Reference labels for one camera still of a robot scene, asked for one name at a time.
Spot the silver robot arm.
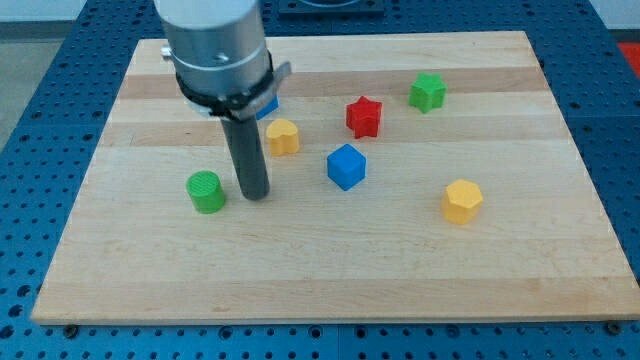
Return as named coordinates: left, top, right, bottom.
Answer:
left=154, top=0, right=292, bottom=119

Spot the blue block behind arm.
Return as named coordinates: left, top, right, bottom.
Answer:
left=256, top=96, right=279, bottom=120

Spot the blue cube block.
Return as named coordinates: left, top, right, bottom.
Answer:
left=327, top=144, right=367, bottom=191

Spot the yellow hexagon block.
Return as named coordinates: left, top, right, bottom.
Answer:
left=441, top=179, right=484, bottom=225

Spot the yellow heart block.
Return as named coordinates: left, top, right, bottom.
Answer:
left=266, top=118, right=300, bottom=156

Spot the red star block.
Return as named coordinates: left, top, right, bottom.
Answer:
left=345, top=96, right=382, bottom=139

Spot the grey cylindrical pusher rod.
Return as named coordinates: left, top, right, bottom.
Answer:
left=221, top=117, right=270, bottom=201

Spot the wooden board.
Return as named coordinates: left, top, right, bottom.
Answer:
left=31, top=31, right=639, bottom=325

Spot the green cylinder block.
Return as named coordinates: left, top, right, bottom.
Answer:
left=186, top=170, right=226, bottom=214

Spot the green star block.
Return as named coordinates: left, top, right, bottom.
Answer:
left=409, top=73, right=447, bottom=114

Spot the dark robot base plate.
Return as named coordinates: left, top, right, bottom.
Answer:
left=277, top=0, right=386, bottom=17

